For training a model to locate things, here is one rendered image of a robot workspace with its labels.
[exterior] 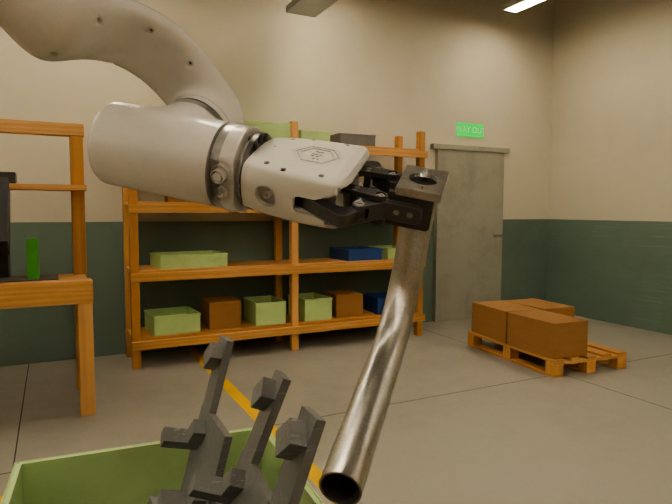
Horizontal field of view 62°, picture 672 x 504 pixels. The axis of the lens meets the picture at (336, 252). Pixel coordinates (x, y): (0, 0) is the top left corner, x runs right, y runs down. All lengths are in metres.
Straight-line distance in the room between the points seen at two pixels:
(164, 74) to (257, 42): 5.50
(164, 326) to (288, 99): 2.65
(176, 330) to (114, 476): 4.18
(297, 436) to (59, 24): 0.44
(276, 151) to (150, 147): 0.12
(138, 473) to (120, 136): 0.67
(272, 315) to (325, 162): 4.97
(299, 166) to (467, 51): 7.03
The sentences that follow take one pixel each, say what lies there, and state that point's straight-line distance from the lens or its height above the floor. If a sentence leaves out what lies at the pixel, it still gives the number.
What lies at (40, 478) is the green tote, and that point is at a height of 0.93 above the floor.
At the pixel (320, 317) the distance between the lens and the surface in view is 5.66.
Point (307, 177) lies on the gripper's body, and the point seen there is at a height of 1.39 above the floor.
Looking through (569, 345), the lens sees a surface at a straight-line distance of 5.12.
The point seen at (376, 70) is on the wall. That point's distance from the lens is 6.68.
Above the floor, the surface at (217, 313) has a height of 0.41.
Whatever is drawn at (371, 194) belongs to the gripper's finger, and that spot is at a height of 1.38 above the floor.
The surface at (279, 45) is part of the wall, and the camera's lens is 6.22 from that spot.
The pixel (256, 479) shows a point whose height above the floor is 1.04.
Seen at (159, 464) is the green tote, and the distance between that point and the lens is 1.09.
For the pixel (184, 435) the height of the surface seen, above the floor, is 1.01.
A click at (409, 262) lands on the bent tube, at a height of 1.32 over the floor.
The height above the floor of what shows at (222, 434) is 1.05.
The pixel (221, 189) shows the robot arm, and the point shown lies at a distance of 0.53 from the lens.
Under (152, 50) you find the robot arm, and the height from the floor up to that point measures 1.52.
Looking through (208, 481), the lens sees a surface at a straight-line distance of 0.80.
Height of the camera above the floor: 1.37
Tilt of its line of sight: 4 degrees down
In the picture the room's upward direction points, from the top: straight up
